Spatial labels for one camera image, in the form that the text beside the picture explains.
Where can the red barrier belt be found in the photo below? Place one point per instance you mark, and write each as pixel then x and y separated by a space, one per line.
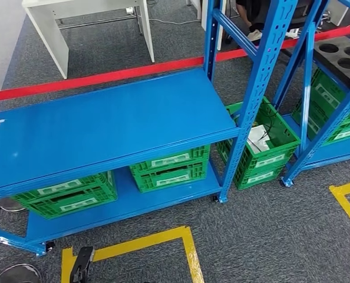
pixel 104 78

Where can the yellow floor tape square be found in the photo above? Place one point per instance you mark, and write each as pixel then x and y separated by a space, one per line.
pixel 190 250

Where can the green plastic crate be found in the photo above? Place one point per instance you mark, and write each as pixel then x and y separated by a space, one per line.
pixel 168 172
pixel 325 97
pixel 263 164
pixel 69 199

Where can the white desk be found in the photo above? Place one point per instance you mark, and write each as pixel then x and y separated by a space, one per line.
pixel 45 31
pixel 204 15

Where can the white device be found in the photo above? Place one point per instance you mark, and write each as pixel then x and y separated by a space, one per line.
pixel 258 138

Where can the person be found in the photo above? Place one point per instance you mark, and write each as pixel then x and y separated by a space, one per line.
pixel 244 11

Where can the blue metal shelf rack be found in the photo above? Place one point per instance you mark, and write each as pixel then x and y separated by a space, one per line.
pixel 306 97
pixel 104 117

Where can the black foam tray round holes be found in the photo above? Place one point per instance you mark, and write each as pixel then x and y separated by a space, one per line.
pixel 334 62

